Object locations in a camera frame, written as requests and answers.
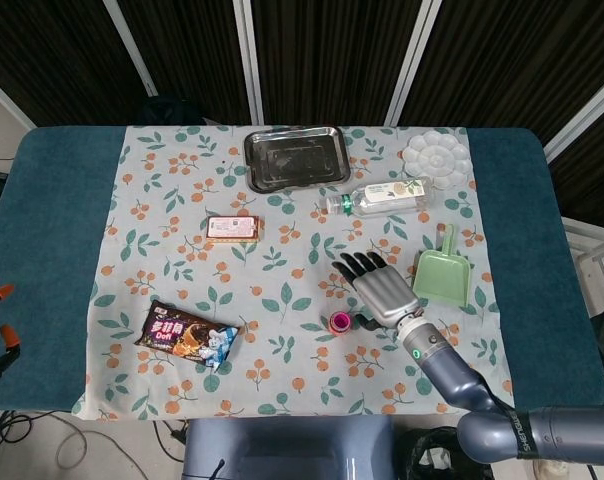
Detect white flower paint palette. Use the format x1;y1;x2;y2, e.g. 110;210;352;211
400;130;471;191

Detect floral leaf tablecloth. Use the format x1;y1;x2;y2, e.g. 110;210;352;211
71;124;514;421

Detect teal table cover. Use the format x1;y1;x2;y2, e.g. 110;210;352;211
0;125;604;414

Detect blue grey robot torso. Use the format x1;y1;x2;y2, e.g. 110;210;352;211
181;415;398;480

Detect black clamp orange handles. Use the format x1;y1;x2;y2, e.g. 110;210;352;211
0;278;23;396

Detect clear plastic water bottle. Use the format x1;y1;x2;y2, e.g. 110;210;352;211
317;175;438;217

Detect green plastic dustpan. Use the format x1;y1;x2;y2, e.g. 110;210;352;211
411;223;474;309

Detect stainless steel tray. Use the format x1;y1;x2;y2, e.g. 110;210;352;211
243;124;352;194

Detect red yellow card box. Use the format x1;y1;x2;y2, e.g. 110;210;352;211
205;214;266;245

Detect black plastic bag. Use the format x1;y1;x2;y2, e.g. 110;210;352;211
399;427;493;480

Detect brown snack bag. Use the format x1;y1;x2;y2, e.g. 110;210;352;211
134;299;241;372

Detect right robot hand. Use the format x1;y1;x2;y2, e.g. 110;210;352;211
331;251;424;333

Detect white partition frame post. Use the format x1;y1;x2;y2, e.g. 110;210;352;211
231;0;264;126
541;69;604;166
101;0;159;99
383;0;443;127
0;67;36;130

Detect orange plastic cup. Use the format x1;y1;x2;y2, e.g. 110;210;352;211
328;313;354;337

